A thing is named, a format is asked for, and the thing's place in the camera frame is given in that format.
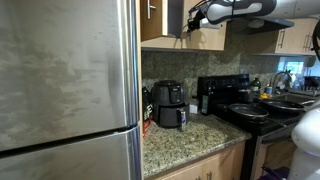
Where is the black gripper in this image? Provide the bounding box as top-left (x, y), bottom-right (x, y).
top-left (187, 8), bottom-right (209, 34)

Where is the steel kitchen sink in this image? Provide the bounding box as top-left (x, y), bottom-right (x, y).
top-left (273, 92), bottom-right (320, 108)

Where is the wall cabinet with bar handles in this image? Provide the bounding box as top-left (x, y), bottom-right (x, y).
top-left (248, 18), bottom-right (320, 56)

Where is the black countertop appliance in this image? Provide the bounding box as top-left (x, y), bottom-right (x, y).
top-left (304, 75), bottom-right (320, 90)

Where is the black and red bag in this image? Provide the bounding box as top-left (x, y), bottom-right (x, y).
top-left (141, 85), bottom-right (155, 138)

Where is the stainless steel fridge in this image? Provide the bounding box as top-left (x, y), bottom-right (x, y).
top-left (0, 0), bottom-right (143, 180)

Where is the light wood base cabinet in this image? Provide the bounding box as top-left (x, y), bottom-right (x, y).
top-left (144, 141), bottom-right (247, 180)

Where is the kitchen window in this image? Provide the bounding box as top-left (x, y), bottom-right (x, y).
top-left (282, 60), bottom-right (306, 82)

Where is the black frying pan silver rim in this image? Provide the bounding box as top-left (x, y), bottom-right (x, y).
top-left (228, 102), bottom-right (270, 120)

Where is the green bottle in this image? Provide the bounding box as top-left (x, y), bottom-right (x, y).
top-left (250, 77), bottom-right (262, 93)

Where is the large black frying pan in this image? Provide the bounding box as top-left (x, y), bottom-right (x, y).
top-left (259, 98), bottom-right (316, 113)

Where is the black air fryer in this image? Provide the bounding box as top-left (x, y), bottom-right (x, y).
top-left (151, 79), bottom-right (191, 130)

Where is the small black pot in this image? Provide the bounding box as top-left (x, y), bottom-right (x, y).
top-left (237, 88), bottom-right (255, 104)

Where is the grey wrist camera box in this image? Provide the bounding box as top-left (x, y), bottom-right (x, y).
top-left (199, 18), bottom-right (223, 31)

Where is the small white box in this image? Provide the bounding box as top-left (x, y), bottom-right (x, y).
top-left (189, 103), bottom-right (199, 115)

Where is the light wood cabinet door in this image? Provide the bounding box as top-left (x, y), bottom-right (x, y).
top-left (181, 0), bottom-right (228, 52)

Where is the light wood wall cabinet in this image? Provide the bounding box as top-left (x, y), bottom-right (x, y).
top-left (139, 0), bottom-right (228, 53)

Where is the wood cabinet door silver handle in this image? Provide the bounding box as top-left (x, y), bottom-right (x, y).
top-left (139, 0), bottom-right (169, 43)

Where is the silver kitchen faucet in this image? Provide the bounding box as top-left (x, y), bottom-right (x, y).
top-left (270, 70), bottom-right (294, 93)

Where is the black rectangular device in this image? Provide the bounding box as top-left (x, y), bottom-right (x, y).
top-left (199, 94), bottom-right (211, 116)

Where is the black kitchen stove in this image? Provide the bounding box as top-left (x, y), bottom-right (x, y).
top-left (197, 73), bottom-right (311, 180)

